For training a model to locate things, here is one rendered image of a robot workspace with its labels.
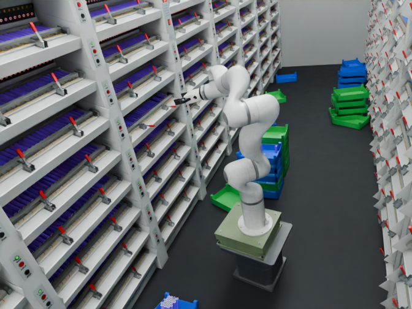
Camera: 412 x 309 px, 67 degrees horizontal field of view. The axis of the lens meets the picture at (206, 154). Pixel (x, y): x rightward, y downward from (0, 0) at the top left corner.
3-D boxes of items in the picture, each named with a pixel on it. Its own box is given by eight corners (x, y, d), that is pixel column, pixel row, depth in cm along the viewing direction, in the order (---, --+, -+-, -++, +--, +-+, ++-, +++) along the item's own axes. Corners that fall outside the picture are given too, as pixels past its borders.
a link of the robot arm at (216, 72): (216, 55, 135) (204, 70, 165) (223, 92, 136) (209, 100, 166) (236, 52, 136) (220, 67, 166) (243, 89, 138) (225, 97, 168)
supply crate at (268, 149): (281, 151, 241) (281, 141, 237) (276, 165, 225) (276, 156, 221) (244, 148, 253) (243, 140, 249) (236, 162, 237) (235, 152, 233)
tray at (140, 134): (180, 105, 214) (181, 92, 208) (131, 149, 167) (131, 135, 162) (154, 96, 218) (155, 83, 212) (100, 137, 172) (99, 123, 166)
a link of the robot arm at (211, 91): (202, 82, 162) (205, 99, 162) (225, 76, 155) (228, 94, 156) (209, 82, 169) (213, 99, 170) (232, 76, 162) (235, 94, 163)
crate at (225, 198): (256, 203, 241) (255, 195, 237) (239, 218, 230) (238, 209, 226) (228, 190, 262) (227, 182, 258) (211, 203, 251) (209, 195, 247)
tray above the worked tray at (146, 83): (174, 78, 205) (176, 58, 196) (121, 118, 158) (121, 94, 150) (147, 70, 209) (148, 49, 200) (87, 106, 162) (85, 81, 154)
